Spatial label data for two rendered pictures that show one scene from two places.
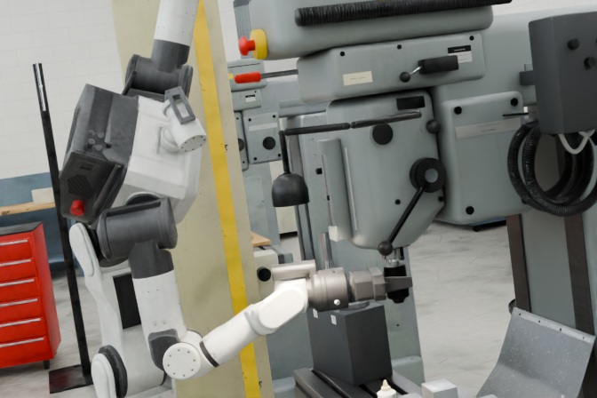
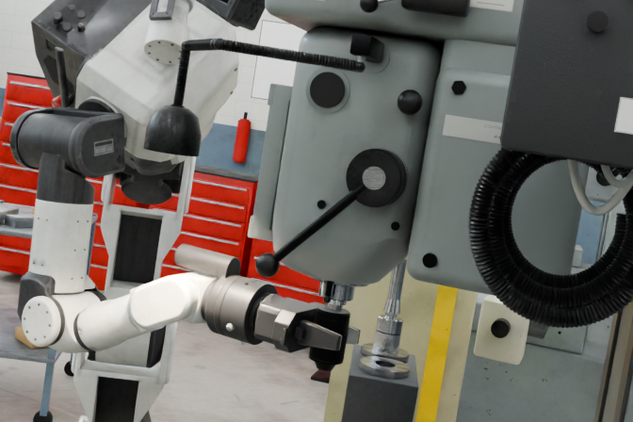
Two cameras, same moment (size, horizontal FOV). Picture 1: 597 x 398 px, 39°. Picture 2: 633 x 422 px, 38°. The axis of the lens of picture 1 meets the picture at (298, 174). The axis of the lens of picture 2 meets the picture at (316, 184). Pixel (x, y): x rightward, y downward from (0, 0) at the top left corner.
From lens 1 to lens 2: 1.03 m
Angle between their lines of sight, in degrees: 30
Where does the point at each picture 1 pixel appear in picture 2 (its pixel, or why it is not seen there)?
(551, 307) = not seen: outside the picture
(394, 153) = (339, 126)
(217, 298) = (412, 329)
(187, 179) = (157, 101)
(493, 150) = not seen: hidden behind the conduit
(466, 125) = (468, 118)
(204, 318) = not seen: hidden behind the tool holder
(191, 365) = (45, 330)
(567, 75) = (539, 37)
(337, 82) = not seen: outside the picture
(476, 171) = (462, 201)
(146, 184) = (103, 89)
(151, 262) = (50, 182)
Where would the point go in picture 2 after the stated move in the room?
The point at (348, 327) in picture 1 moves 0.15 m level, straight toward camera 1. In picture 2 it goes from (349, 394) to (300, 411)
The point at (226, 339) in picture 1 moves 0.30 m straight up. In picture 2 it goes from (99, 317) to (125, 121)
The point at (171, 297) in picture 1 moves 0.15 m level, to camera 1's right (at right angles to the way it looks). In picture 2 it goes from (61, 235) to (133, 256)
